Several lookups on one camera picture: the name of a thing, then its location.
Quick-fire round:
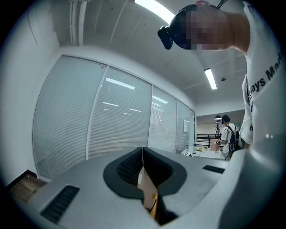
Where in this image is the black metal railing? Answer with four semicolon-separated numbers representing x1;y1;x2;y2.
196;133;222;148

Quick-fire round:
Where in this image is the person's head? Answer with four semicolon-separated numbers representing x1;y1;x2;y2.
169;3;251;54

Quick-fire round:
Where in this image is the long ceiling light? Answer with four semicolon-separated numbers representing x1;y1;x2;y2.
204;68;218;90
134;0;176;23

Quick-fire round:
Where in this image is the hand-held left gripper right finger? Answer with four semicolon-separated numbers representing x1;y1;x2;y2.
143;147;173;187

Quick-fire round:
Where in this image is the pink box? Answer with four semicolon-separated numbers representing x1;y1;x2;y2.
210;138;221;152

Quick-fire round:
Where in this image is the glass partition panel with blinds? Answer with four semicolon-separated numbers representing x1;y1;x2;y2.
86;66;154;161
175;99;191;154
32;55;108;181
148;86;178;154

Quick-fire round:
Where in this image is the black head-worn camera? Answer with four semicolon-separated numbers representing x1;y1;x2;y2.
157;25;175;50

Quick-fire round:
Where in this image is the pink folder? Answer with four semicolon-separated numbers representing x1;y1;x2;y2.
136;166;160;221

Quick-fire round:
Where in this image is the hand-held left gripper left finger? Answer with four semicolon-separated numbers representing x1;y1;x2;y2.
117;147;144;187

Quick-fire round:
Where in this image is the black head camera cable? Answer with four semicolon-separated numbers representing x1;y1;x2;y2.
214;0;229;10

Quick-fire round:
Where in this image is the white table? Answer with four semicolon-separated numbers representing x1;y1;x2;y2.
180;146;226;161

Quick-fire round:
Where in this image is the white printed t-shirt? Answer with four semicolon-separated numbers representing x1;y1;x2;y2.
239;0;286;150

